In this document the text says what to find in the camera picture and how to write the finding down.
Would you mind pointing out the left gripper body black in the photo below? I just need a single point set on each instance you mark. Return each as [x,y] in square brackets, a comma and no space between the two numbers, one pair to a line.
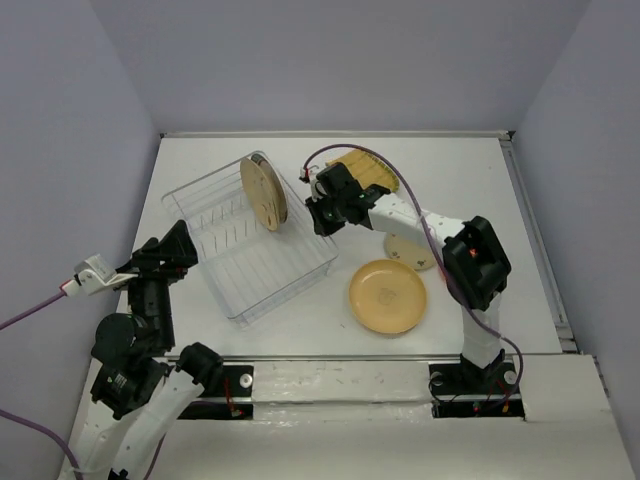
[160,276]

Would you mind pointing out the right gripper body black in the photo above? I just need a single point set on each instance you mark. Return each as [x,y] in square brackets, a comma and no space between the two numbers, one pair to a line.
[337,202]

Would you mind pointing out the beige floral square plate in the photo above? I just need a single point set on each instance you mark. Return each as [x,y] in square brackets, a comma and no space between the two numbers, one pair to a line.
[265,192]

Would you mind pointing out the small beige flower plate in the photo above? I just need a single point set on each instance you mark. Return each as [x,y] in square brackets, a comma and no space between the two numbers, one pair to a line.
[414,256]

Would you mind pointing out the green rimmed white plate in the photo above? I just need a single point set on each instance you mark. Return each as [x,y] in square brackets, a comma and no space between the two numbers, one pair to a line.
[257,158]

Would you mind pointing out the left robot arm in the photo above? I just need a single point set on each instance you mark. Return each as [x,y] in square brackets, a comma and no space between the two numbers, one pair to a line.
[136,397]

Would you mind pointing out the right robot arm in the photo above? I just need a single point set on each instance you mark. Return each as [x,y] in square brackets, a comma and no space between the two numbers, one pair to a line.
[468,253]

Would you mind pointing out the yellow bamboo pattern plate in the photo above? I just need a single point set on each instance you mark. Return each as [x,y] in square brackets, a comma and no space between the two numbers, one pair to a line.
[368,170]

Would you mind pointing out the large yellow round plate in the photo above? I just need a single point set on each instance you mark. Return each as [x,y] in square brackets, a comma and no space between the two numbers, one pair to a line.
[387,297]

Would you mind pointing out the orange round plate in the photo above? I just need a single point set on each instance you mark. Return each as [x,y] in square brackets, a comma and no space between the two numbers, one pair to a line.
[443,276]

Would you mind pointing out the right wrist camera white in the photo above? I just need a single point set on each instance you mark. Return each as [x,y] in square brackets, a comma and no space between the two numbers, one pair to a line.
[308,175]

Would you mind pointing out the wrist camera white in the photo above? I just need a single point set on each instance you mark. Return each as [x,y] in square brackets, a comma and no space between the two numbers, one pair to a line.
[308,175]
[94,275]

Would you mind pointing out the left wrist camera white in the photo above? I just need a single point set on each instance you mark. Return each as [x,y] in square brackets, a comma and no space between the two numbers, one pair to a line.
[94,275]

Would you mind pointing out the clear wire dish rack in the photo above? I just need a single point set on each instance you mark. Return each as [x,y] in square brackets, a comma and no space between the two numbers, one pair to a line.
[248,269]

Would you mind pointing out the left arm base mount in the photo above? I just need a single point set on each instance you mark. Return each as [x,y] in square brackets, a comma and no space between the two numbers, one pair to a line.
[229,400]

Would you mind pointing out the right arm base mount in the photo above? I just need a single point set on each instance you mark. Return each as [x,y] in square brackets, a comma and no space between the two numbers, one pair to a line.
[456,393]

